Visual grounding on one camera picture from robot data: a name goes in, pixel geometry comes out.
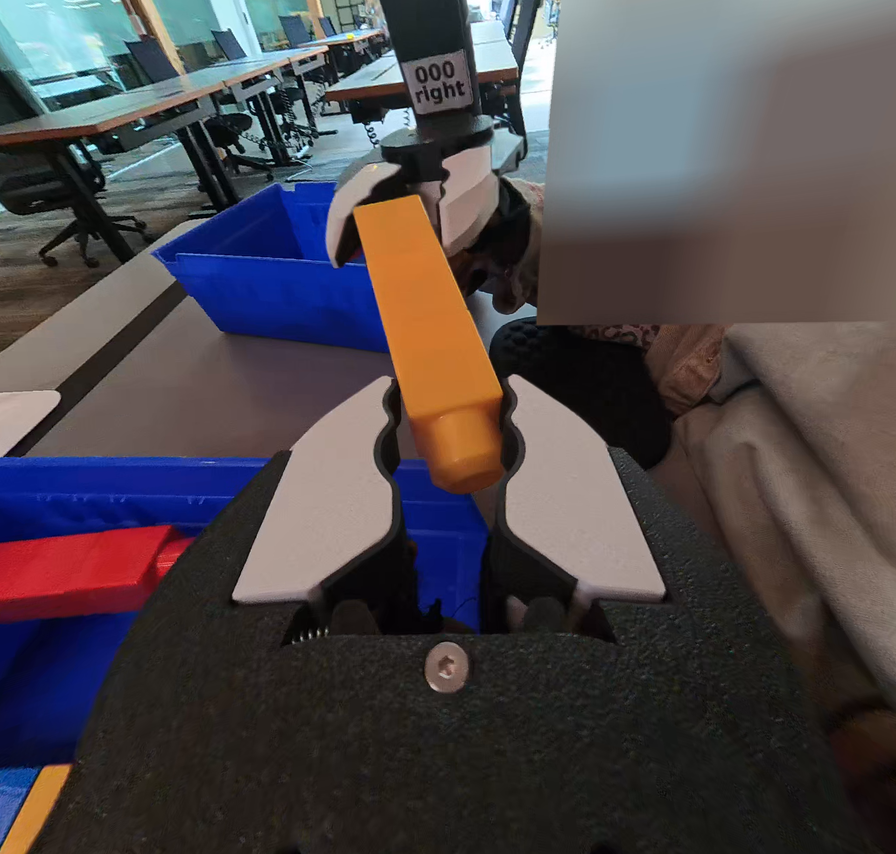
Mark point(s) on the wooden top office desk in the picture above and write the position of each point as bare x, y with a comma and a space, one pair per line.
497, 56
343, 36
273, 63
105, 112

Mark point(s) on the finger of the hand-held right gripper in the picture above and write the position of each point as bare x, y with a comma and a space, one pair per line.
472, 196
339, 220

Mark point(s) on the orange block tower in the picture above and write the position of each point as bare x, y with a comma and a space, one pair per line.
427, 336

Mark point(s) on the blue plastic bin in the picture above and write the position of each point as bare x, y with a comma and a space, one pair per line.
84, 490
266, 294

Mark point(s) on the white poster stand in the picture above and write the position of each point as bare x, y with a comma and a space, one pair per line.
24, 416

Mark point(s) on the black office chair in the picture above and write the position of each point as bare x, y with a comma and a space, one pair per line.
528, 21
227, 43
49, 182
150, 59
294, 28

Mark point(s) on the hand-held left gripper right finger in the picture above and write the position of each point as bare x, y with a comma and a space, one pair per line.
581, 511

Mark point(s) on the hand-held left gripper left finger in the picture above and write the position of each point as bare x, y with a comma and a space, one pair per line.
322, 518

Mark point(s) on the pile of toy blocks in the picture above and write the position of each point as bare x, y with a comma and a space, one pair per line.
77, 570

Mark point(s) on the person's pale grey clothing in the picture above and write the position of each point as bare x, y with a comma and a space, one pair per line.
805, 483

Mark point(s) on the black padded armrest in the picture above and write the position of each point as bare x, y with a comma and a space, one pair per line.
581, 392

